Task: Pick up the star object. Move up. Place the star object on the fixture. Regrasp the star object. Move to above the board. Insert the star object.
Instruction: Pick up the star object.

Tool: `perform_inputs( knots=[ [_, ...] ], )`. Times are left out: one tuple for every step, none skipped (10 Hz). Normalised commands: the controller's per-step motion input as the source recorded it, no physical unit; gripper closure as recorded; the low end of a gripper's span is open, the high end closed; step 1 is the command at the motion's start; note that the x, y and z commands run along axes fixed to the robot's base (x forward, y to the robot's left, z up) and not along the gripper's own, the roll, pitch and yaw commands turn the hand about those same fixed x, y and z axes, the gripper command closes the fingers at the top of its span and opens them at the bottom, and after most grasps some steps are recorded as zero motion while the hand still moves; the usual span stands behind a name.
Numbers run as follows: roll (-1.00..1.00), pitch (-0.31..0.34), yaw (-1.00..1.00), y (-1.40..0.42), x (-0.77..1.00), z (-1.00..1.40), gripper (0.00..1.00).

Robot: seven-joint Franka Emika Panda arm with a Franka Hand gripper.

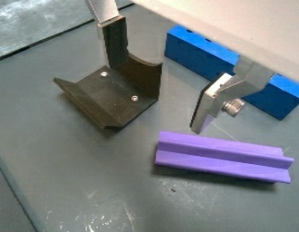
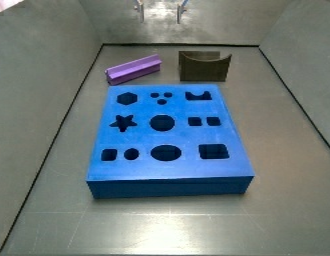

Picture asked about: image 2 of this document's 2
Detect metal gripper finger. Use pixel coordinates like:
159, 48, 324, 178
133, 0, 143, 23
175, 0, 189, 24

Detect blue shape-sorting block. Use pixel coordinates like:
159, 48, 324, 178
86, 84, 254, 199

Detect black curved fixture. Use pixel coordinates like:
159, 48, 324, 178
178, 51, 232, 82

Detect purple star-profile bar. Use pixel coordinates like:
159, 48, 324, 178
105, 54, 161, 85

